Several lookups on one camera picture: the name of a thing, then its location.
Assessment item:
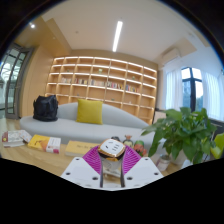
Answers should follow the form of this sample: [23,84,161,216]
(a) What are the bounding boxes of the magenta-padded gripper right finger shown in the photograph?
[120,145,164,188]

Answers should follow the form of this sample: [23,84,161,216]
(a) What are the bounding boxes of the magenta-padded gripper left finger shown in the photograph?
[60,145,103,189]

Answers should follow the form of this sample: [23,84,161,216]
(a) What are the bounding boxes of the white charger with gold band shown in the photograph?
[97,138,127,179]

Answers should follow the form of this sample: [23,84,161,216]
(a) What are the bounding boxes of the plain yellow book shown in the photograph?
[64,140,101,158]

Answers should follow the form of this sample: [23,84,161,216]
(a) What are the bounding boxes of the small white jar red label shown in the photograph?
[155,153,173,173]

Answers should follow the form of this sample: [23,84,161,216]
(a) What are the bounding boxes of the light grey curved sofa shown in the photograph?
[19,101,156,145]

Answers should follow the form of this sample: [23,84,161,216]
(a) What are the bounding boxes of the yellow cushion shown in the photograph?
[75,98,104,126]

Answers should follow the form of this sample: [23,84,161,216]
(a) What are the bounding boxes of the potted green plant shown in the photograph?
[140,106,218,165]

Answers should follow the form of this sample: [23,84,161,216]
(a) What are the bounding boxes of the black bag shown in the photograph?
[32,94,60,122]

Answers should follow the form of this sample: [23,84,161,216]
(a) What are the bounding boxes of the white sheer curtain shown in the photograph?
[200,70,224,123]
[165,68,184,111]

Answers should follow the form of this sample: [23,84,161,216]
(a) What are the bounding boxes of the dark-framed window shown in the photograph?
[180,66,204,113]

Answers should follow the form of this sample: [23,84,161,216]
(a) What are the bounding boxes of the grey-framed glass door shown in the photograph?
[0,44,34,120]

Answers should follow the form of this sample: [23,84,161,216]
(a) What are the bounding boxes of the white air conditioner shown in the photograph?
[161,47,183,65]

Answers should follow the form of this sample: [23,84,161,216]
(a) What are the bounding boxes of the long ceiling light strip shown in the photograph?
[112,20,124,53]

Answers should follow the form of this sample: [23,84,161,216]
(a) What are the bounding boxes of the wooden wall shelf unit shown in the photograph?
[44,55,158,125]

